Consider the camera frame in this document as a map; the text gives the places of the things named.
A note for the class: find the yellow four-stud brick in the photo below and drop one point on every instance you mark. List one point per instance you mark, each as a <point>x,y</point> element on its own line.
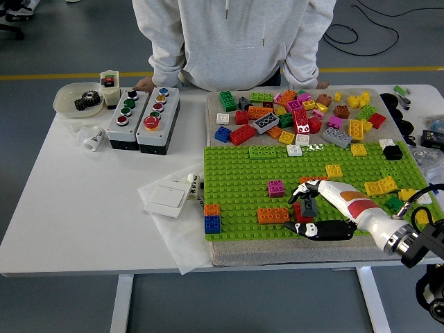
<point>421,218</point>
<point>287,138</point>
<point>334,170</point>
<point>358,150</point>

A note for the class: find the white plastic bowl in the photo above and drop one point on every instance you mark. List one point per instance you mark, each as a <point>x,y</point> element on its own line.
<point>66,100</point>

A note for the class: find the lime green flat brick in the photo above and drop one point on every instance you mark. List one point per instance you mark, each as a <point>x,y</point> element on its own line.
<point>262,152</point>

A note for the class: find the dark grey two-stud brick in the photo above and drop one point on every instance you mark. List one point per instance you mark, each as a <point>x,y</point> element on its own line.
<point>308,208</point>

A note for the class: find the person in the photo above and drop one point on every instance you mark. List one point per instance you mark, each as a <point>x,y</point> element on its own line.
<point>236,41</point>

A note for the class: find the dark grey arch brick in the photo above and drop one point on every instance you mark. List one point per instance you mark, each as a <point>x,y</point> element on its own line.
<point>242,105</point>

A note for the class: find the pink brick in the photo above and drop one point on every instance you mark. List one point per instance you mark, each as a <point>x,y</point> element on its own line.
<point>317,113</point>
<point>277,98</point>

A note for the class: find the small yellow brick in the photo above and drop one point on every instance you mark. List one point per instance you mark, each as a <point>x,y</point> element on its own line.
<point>337,96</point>

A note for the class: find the person's right hand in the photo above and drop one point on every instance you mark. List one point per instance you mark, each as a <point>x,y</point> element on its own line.
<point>144,85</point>

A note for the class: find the person's left hand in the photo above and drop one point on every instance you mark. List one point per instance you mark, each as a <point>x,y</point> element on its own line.
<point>323,84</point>

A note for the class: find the red four-stud brick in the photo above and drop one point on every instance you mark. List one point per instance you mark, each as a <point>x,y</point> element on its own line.
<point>242,117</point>

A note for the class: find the orange eight-stud brick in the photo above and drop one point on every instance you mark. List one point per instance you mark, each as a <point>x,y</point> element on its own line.
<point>307,179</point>
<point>273,215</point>
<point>260,112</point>

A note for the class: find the person's left forearm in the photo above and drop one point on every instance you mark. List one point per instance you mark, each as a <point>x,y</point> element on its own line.
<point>301,73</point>

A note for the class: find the white printed tube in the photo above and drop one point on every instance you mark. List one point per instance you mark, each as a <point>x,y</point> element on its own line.
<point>193,187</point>

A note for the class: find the shiny yellow brick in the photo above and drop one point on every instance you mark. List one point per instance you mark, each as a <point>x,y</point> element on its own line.
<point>321,107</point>

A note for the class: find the person's right forearm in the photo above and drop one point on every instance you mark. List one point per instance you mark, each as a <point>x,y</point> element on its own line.
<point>166,69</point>

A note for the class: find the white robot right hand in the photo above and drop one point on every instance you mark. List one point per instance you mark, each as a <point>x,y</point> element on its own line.
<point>357,204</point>

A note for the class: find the white wall switch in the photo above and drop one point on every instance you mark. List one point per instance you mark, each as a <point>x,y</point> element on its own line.
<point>166,198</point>

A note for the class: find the grey metal tool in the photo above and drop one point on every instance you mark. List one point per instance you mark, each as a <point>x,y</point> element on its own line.
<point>404,101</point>

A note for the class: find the blue four-stud brick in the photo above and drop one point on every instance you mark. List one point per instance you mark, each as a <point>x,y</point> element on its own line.
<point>212,224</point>
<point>223,135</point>

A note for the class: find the magenta four-stud brick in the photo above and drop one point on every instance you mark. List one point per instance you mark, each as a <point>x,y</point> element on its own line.
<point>276,189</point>

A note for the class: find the black printed box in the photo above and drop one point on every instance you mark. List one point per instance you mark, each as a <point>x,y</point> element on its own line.
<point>431,137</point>

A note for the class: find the red six-stud brick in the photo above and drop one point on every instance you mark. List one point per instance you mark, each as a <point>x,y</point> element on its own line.
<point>297,212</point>

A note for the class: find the black metal gear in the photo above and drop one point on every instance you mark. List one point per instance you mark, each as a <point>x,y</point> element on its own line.
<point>93,101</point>
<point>79,104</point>

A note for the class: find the clear bag of screws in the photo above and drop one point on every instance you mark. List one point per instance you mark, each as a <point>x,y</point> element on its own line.
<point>431,161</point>

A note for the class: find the white pipe tee fitting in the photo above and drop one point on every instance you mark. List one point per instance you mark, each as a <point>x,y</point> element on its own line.
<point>92,138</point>

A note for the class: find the black office chair base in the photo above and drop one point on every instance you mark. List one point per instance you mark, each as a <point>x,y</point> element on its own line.
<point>15,33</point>

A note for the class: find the maroon brick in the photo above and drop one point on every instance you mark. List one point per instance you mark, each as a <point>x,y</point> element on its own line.
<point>267,104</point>

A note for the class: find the yellow eight-stud brick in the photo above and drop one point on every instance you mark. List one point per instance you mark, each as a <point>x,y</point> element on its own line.
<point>356,129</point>

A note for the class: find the white table leg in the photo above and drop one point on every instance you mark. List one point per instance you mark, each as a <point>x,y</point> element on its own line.
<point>373,301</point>
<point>121,305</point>

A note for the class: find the blue plastic packet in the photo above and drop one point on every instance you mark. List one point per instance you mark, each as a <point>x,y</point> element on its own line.
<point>436,123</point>

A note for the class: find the green baseplate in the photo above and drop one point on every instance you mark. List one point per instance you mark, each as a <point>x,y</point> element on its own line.
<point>239,180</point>

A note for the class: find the small dark green brick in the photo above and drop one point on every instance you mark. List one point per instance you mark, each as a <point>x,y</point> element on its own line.
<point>394,203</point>

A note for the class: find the white four-stud brick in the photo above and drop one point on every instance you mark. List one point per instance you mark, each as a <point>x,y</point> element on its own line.
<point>302,139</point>
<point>222,119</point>
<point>294,150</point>

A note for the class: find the black brick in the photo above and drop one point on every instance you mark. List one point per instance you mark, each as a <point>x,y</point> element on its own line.
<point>393,153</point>

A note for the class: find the grey four-button control box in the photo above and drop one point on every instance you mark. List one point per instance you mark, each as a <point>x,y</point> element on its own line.
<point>116,130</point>

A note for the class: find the red eight-stud brick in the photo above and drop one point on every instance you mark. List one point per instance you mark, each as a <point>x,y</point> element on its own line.
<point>241,135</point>
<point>300,119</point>

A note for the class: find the grey emergency-stop control box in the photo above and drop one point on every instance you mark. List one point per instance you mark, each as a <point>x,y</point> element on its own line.
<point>166,114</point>

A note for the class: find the grey upturned brick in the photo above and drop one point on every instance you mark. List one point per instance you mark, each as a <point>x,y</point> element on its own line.
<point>266,123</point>

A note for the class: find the orange four-stud brick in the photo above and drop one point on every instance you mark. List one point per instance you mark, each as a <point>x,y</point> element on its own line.
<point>212,210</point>

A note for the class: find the salmon brown brick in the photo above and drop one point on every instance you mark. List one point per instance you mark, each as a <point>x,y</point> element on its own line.
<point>324,99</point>

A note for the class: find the light grey eight-stud brick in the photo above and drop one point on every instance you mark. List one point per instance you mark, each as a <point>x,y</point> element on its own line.
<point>337,137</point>

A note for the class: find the white desk leg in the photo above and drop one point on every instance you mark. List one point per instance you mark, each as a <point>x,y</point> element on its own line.
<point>35,2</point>

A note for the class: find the cream switch box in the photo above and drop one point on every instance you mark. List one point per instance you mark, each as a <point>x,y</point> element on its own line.
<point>111,95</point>

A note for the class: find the white tissue paper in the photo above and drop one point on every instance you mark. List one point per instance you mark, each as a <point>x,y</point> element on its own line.
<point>184,243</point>

